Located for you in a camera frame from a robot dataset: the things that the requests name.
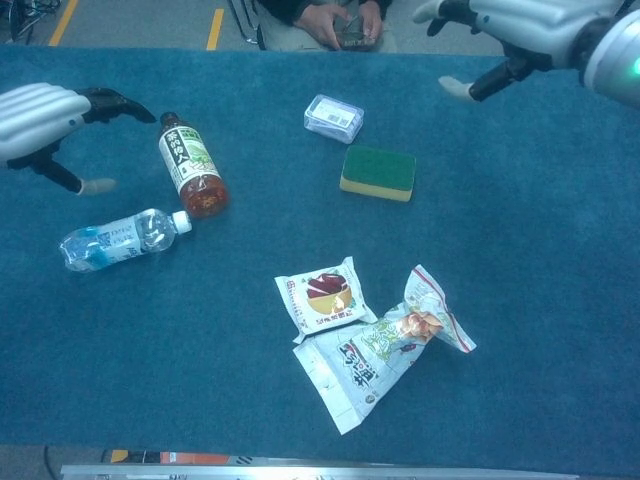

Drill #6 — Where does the green and yellow sponge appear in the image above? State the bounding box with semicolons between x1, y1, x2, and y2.
338;144;417;203

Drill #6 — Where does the brown tea bottle green label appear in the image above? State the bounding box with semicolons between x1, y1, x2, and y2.
158;112;231;220

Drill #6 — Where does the large white snack bag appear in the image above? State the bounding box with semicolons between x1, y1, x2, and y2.
292;264;478;436

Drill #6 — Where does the orange flat object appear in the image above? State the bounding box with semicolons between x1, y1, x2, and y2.
159;451;231;465

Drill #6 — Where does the seated person body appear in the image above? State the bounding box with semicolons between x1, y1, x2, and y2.
254;0;401;54

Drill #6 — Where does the clear plastic box with label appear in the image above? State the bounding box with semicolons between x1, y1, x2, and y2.
303;93;365;145

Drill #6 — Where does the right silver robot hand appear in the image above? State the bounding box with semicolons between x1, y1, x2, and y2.
412;0;616;104

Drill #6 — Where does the black chair frame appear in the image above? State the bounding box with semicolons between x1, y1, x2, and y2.
227;0;269;51

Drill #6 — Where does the black smartphone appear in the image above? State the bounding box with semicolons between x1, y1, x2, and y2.
335;29;376;51

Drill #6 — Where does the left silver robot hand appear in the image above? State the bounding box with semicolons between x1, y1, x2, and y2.
0;82;157;196

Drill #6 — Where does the bystander hand with thumb out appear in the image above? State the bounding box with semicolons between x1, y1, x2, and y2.
294;4;351;51

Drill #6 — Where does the small white snack packet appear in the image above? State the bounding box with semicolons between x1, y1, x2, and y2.
273;255;380;345

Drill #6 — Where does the aluminium rail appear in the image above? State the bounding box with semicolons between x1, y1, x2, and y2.
59;462;581;480

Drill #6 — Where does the blue felt table cover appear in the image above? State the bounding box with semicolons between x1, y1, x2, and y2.
0;43;640;476

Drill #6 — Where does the clear water bottle white cap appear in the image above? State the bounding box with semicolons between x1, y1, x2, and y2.
58;208;194;274

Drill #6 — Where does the bystander hand gripping phone edge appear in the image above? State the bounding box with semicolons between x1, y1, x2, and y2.
357;2;384;51

